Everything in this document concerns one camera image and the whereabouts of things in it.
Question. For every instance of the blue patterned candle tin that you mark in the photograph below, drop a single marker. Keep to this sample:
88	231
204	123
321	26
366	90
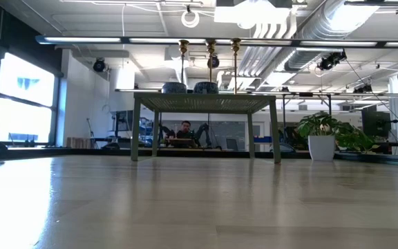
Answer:
206	88
173	88

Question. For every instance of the gold candlestick holder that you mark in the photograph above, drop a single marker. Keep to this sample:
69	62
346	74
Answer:
235	45
211	46
184	46

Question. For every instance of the black background robot arm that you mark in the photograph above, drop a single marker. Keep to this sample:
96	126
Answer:
204	133

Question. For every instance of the person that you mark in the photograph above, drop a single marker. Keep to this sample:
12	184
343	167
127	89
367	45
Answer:
185	130

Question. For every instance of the green perforated metal shelf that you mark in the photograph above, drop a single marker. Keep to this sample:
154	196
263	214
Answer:
202	103

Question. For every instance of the blue box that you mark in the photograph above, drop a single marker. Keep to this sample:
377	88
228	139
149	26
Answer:
263	139

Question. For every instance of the black round ceiling device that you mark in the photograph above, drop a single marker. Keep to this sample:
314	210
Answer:
99	65

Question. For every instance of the white ceiling light panel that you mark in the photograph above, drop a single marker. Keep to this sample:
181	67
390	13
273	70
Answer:
251	12

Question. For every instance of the green plant in white pot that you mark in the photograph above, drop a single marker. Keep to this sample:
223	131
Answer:
321	147

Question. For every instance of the overhead LED light bar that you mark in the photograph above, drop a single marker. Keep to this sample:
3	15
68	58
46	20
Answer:
81	39

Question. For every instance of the black ceiling-mounted device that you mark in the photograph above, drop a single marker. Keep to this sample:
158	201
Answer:
330	60

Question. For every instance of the black monitor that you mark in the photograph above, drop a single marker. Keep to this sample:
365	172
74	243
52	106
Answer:
375	122

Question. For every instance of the black overhead camera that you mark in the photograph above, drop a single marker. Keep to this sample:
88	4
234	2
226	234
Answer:
216	62

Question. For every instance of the black background rig frame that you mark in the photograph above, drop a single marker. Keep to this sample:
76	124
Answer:
344	94

